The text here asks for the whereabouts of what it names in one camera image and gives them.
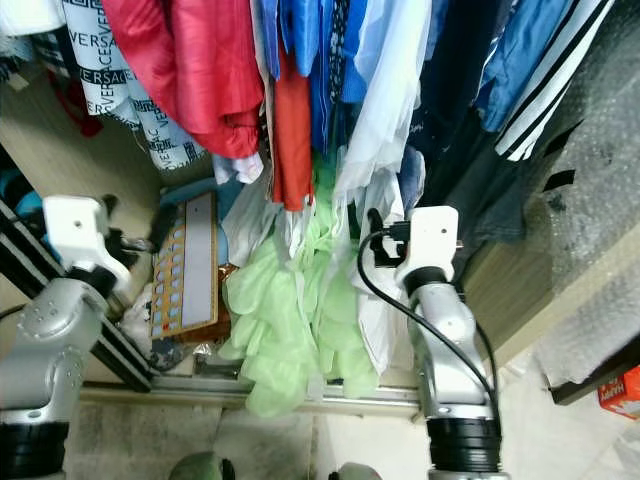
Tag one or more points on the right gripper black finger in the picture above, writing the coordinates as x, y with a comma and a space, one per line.
375, 224

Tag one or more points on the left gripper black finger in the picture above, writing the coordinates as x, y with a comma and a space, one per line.
164, 225

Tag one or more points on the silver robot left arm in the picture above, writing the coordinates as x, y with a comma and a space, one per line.
60, 350

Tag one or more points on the orange framed tile board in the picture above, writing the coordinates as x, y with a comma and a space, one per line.
190, 280

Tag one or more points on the white shirt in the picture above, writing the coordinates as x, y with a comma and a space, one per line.
375, 320

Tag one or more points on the black striped sliding door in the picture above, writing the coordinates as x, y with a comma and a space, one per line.
120, 355

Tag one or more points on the orange-red garment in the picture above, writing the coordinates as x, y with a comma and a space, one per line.
293, 140

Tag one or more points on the teal plastic object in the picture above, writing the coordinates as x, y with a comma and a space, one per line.
15, 195

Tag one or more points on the pale blue sheer garment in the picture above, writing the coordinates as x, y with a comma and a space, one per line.
400, 90

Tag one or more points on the light green garment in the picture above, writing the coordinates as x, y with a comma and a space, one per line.
270, 320

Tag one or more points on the navy garment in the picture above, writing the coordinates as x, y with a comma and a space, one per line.
465, 100

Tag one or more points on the red satin garment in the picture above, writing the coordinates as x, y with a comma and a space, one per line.
210, 70

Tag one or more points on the white Versace print garment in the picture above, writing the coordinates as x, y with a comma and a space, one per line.
105, 60

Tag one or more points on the blue satin garment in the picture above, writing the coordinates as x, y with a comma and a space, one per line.
305, 30

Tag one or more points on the black white striped garment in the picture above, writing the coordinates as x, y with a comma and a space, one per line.
555, 95

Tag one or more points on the blue denim garment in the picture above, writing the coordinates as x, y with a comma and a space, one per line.
525, 60

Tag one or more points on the bubble wrap sheet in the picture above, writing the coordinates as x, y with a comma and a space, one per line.
590, 150

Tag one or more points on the grey robot left leg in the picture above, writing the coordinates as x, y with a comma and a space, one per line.
198, 468

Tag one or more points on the white folded garment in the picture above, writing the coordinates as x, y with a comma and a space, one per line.
30, 12

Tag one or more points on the red carton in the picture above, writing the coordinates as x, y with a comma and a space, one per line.
622, 392

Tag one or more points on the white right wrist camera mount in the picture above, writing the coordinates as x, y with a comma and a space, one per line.
430, 235

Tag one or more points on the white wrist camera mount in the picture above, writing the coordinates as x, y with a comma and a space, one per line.
78, 225
430, 235

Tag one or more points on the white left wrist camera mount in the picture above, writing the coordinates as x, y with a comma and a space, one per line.
78, 225

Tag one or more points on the metal door rail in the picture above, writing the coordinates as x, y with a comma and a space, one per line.
400, 400

